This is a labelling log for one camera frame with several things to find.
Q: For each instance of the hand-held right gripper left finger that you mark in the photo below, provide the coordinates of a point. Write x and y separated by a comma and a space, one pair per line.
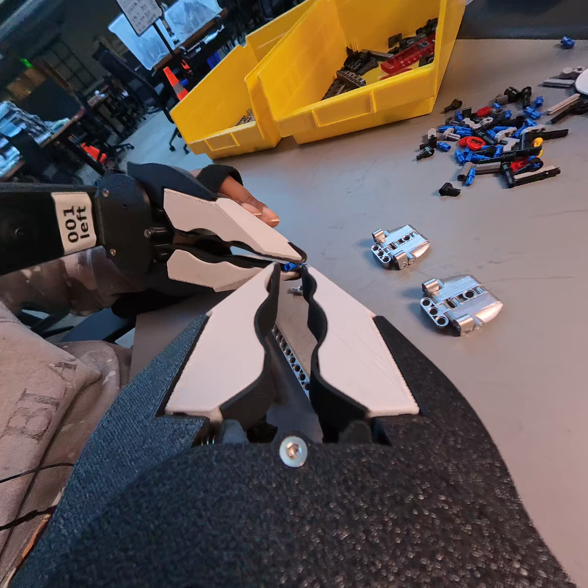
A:
220, 363

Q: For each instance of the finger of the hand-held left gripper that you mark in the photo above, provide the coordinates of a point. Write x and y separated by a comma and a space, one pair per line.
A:
202, 273
229, 220

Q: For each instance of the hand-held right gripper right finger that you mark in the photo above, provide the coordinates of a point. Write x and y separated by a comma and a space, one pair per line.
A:
363, 363

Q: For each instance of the long grey toy beam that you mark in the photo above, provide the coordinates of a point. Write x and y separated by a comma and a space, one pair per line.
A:
294, 365

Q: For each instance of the pile of grey beams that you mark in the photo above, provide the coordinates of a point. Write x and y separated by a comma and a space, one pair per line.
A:
246, 118

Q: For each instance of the yellow bin with grey beams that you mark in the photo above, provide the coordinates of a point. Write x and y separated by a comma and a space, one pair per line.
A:
211, 110

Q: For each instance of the black desk mat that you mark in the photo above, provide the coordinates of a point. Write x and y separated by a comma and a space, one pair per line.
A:
519, 18

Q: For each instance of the dark object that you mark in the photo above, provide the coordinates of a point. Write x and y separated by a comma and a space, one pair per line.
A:
160, 301

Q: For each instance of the orange traffic cone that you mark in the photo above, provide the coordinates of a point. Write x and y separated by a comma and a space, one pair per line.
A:
175, 85
94, 152

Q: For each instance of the small silver toy connector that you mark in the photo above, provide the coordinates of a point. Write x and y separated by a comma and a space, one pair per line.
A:
296, 290

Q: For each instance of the silver toy engine block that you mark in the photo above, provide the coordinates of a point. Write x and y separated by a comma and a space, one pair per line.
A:
399, 248
459, 303

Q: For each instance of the yellow bin with black beams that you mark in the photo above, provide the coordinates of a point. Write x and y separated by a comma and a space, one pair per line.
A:
298, 69

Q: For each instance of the white storage box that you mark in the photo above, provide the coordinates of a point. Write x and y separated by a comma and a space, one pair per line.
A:
133, 46

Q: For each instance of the white notice sheet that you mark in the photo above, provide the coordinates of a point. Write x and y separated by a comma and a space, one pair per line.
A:
140, 13

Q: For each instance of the pile of black red beams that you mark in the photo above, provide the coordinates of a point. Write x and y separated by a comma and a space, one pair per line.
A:
367, 64

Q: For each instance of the pile of mixed toy pins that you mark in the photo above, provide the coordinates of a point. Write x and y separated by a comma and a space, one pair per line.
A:
496, 142

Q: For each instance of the white wooden book stand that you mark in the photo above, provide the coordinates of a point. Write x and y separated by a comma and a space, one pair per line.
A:
583, 81

